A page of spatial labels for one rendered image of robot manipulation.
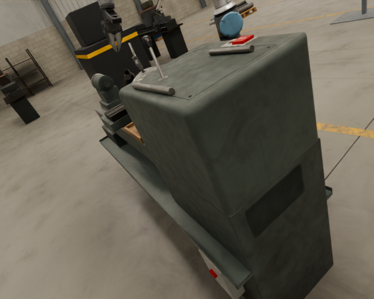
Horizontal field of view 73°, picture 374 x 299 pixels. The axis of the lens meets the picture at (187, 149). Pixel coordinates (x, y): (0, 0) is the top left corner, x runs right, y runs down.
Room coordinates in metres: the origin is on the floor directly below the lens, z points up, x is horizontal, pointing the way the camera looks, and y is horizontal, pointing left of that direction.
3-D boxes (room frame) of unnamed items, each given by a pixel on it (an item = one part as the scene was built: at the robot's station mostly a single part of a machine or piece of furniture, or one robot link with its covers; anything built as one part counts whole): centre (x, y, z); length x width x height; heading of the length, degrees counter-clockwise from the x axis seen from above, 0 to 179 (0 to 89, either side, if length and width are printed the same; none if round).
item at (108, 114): (1.88, 0.22, 0.95); 0.43 x 0.18 x 0.04; 111
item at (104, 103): (2.41, 0.45, 1.01); 0.30 x 0.20 x 0.29; 21
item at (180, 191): (0.93, -0.15, 0.43); 0.60 x 0.48 x 0.86; 21
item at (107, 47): (6.86, 0.81, 0.98); 1.81 x 1.22 x 1.95; 19
